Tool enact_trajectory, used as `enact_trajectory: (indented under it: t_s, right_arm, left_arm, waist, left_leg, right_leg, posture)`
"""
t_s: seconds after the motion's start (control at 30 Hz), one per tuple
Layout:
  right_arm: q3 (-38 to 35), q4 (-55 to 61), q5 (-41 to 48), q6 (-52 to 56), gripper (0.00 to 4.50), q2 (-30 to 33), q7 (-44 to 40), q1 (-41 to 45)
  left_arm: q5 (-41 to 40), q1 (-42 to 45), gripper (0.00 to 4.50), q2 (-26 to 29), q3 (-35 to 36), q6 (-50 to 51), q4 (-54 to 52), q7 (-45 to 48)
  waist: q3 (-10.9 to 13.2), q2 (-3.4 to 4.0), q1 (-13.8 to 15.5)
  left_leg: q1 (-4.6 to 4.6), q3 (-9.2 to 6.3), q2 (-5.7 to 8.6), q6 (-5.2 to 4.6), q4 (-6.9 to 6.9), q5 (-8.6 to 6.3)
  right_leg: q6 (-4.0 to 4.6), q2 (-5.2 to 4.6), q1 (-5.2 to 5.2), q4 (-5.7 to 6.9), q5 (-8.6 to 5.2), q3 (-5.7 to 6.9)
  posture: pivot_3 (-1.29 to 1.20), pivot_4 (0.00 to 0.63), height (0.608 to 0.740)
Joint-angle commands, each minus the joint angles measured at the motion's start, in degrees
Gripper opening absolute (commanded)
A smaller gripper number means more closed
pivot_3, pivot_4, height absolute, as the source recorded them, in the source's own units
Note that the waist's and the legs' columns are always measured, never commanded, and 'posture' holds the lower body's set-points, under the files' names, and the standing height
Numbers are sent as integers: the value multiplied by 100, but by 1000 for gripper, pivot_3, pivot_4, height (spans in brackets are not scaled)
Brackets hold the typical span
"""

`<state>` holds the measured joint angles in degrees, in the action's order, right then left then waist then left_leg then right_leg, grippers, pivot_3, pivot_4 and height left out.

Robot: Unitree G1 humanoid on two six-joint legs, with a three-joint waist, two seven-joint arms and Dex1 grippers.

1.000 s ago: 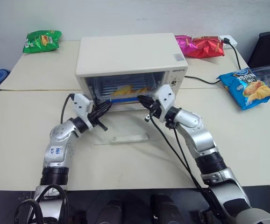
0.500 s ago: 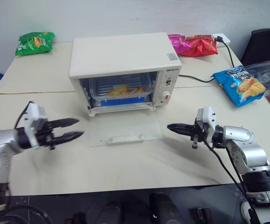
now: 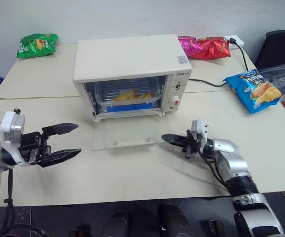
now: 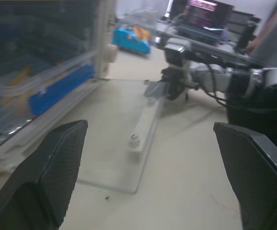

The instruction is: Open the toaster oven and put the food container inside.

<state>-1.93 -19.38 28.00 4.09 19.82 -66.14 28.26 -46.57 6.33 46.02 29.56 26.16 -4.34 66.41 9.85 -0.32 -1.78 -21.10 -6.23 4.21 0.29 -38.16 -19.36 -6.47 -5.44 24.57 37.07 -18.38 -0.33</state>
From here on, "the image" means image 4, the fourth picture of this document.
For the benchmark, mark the dark robot torso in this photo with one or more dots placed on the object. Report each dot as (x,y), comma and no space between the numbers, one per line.
(260,117)

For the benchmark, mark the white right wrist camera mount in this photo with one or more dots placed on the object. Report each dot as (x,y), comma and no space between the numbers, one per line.
(175,54)

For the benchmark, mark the clear food container blue lid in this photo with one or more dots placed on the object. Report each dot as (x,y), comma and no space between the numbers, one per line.
(57,88)

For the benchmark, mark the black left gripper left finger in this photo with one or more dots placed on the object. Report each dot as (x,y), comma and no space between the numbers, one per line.
(45,167)

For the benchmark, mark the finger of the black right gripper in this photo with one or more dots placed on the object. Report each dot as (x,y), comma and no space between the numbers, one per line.
(155,89)

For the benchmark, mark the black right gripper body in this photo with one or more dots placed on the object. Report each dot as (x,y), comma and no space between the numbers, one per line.
(173,80)

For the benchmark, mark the clear plastic storage bin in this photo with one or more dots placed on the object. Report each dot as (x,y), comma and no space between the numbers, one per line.
(102,36)

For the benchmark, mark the blue snack bag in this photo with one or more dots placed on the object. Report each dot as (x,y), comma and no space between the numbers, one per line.
(130,42)

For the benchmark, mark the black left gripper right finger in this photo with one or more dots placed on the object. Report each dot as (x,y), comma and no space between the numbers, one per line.
(253,172)

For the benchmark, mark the monitor with pink screen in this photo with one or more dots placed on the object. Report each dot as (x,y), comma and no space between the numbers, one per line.
(208,13)

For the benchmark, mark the clear acrylic stand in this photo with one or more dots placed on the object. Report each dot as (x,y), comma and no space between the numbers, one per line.
(215,49)

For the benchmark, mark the black upright device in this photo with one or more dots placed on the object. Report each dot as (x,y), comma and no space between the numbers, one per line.
(246,33)

